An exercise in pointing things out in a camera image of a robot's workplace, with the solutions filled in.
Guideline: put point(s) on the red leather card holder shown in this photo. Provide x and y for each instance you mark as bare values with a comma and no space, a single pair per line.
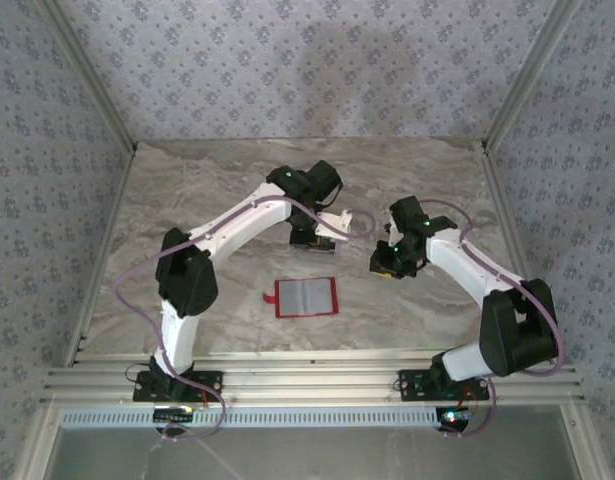
307,297

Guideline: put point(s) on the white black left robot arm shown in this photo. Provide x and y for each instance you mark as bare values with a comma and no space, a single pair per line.
237,220

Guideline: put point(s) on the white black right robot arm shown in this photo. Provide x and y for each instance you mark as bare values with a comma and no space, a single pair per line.
462,265

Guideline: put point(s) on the grey metal sheet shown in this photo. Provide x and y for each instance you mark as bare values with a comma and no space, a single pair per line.
337,455

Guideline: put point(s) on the aluminium table side rail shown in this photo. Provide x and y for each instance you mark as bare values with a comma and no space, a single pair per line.
502,200
118,200

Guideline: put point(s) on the narrow aluminium rail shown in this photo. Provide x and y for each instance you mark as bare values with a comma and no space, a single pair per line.
312,356

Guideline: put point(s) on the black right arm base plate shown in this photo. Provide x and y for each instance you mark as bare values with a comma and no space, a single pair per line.
412,385

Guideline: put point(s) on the wide aluminium rail beam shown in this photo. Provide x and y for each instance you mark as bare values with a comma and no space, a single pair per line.
312,385

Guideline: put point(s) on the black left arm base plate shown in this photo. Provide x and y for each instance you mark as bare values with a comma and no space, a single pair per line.
207,382

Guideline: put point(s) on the aluminium frame post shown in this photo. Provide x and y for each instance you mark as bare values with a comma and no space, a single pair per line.
87,75
532,75

